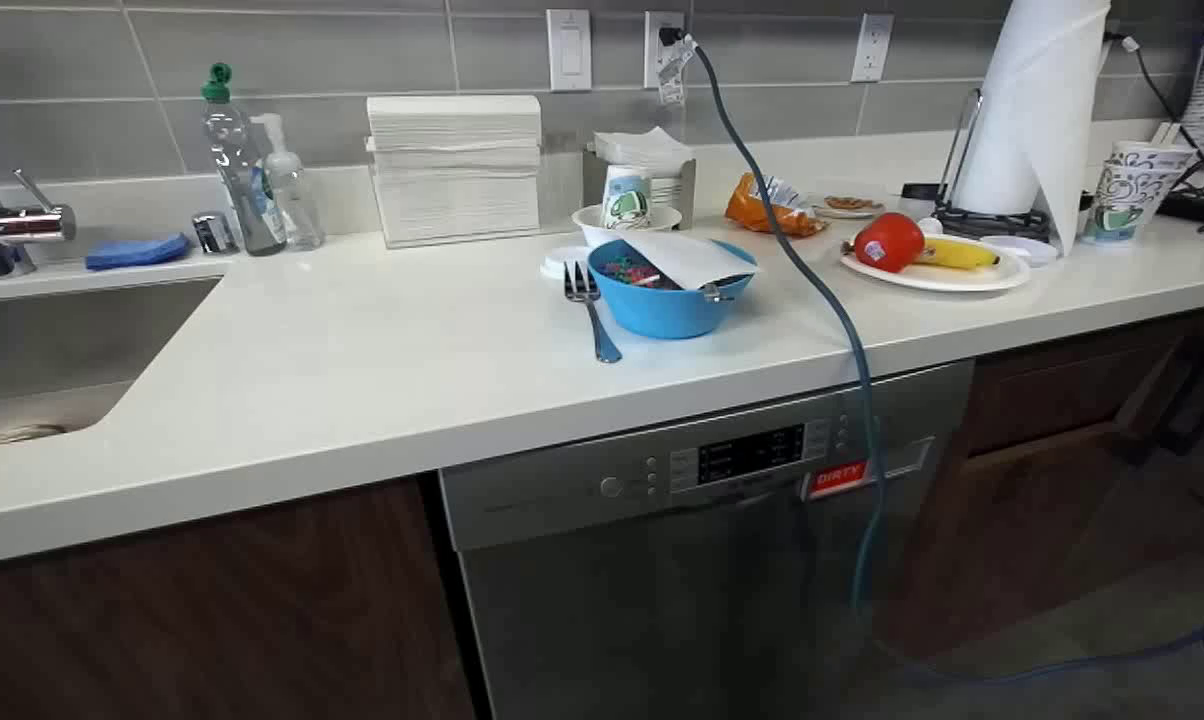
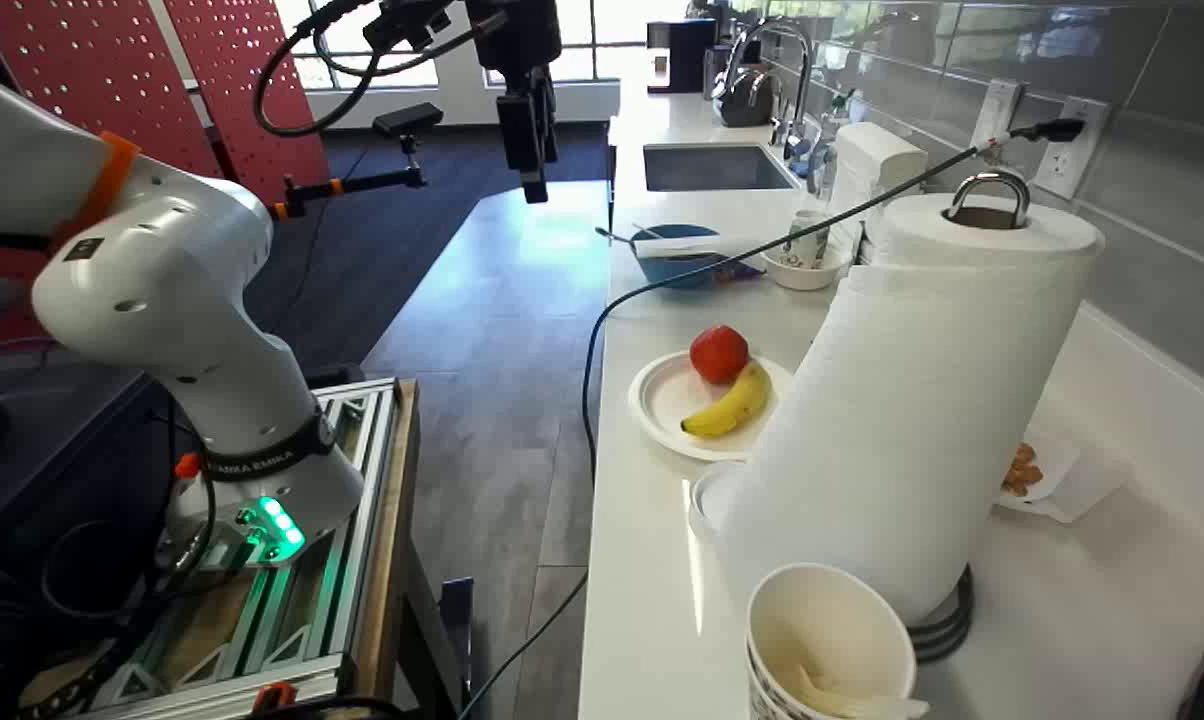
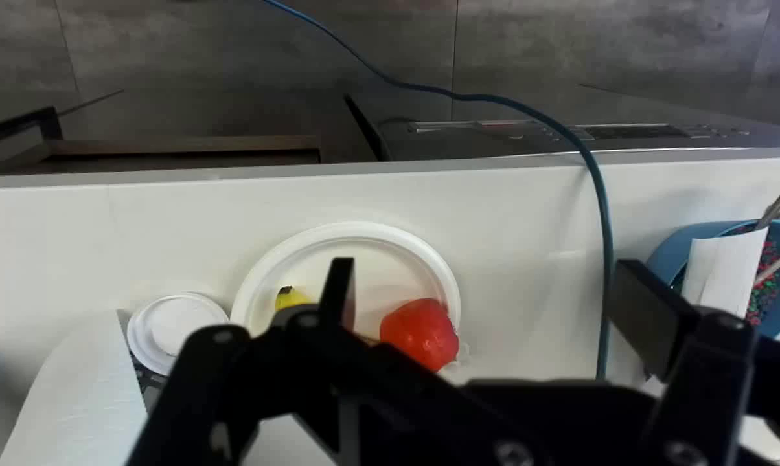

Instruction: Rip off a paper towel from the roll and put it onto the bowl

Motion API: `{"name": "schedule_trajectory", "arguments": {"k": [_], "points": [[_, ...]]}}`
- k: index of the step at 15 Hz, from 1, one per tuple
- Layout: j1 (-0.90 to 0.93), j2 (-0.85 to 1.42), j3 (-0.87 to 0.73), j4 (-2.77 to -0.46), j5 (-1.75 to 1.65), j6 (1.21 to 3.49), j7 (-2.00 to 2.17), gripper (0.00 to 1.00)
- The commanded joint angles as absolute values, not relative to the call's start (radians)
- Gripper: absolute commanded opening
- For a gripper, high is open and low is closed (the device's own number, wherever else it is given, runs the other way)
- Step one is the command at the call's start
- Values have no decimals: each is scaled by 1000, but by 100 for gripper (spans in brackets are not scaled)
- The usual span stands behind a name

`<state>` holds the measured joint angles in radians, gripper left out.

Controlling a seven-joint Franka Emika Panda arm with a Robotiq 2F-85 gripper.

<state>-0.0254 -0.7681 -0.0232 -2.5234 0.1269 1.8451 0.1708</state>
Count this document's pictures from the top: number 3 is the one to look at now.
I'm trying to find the blue bowl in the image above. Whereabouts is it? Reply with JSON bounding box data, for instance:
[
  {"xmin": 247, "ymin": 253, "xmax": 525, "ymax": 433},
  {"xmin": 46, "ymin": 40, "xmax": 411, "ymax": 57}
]
[{"xmin": 646, "ymin": 218, "xmax": 780, "ymax": 344}]

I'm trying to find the printed paper cup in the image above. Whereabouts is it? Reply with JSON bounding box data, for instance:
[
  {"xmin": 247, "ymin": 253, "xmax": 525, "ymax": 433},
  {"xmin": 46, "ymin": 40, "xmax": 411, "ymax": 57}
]
[{"xmin": 125, "ymin": 291, "xmax": 233, "ymax": 383}]

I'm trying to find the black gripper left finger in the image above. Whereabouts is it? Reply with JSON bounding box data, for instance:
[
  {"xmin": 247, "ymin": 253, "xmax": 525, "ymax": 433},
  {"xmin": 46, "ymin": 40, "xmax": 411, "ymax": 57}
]
[{"xmin": 128, "ymin": 257, "xmax": 469, "ymax": 466}]

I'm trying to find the yellow banana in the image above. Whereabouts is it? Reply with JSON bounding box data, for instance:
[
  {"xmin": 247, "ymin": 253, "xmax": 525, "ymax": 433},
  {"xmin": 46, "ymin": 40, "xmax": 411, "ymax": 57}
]
[{"xmin": 272, "ymin": 282, "xmax": 319, "ymax": 319}]

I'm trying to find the white round plate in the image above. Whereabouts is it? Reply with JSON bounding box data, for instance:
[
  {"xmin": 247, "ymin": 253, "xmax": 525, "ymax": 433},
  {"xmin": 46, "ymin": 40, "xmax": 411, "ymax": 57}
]
[{"xmin": 229, "ymin": 221, "xmax": 473, "ymax": 385}]

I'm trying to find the red bell pepper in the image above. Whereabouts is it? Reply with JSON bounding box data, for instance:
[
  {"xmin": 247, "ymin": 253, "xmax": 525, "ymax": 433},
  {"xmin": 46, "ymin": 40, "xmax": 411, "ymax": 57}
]
[{"xmin": 379, "ymin": 296, "xmax": 461, "ymax": 375}]

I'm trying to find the blue cable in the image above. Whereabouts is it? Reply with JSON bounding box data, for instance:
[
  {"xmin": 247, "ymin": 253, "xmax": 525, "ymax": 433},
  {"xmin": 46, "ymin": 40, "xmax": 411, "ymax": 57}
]
[{"xmin": 262, "ymin": 0, "xmax": 617, "ymax": 383}]

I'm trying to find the white paper card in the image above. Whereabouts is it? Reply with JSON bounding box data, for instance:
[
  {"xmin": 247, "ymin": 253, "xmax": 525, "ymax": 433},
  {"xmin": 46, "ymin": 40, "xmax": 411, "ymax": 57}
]
[{"xmin": 679, "ymin": 229, "xmax": 769, "ymax": 322}]

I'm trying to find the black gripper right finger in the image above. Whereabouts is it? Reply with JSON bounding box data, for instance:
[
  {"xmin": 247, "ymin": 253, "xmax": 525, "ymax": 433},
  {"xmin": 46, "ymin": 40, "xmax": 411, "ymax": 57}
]
[{"xmin": 609, "ymin": 257, "xmax": 780, "ymax": 466}]

